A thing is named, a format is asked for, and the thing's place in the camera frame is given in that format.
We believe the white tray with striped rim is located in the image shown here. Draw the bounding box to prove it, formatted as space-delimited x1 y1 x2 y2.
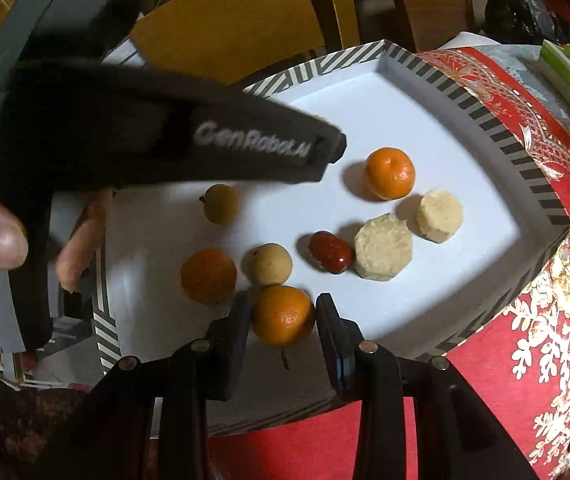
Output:
92 40 570 436

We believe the small round peeled sugarcane piece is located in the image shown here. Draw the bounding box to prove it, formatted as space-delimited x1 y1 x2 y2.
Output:
415 187 464 244

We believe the brown wooden chair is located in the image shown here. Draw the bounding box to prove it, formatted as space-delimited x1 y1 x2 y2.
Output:
390 0 476 53

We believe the brown longan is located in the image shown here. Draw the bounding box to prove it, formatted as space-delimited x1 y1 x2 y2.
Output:
241 242 294 287

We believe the small yellow fruit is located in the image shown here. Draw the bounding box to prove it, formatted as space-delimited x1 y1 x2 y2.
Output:
199 183 240 225

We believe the dark patterned clothing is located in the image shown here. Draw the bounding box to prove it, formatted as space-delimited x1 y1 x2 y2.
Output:
0 380 116 480

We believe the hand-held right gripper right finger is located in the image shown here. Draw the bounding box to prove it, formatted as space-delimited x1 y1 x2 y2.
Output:
315 292 540 480

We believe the large round peeled sugarcane piece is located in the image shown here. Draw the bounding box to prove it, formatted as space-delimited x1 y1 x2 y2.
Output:
354 212 414 282

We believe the yellow wooden chair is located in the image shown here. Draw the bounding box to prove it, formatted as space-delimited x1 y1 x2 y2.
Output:
130 0 360 86

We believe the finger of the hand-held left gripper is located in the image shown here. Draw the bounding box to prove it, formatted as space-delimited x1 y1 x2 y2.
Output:
10 61 349 197

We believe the large tangerine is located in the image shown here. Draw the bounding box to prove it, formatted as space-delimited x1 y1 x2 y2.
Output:
180 248 238 306

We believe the black plastic bag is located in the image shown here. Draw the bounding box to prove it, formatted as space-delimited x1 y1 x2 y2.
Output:
485 0 570 46

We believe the blue grey tablecloth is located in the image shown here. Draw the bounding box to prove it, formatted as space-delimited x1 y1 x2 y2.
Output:
445 32 570 131

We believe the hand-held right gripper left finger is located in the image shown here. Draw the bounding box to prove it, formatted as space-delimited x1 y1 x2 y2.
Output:
40 290 253 480

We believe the dark red dried date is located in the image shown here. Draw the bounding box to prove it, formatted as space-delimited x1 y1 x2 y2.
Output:
307 231 356 276

